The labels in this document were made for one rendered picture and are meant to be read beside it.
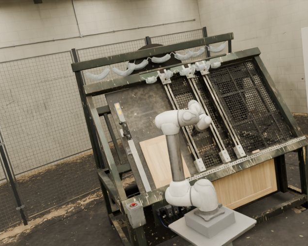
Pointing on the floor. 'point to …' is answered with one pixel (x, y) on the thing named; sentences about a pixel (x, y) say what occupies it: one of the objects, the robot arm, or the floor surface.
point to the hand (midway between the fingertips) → (192, 134)
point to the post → (141, 236)
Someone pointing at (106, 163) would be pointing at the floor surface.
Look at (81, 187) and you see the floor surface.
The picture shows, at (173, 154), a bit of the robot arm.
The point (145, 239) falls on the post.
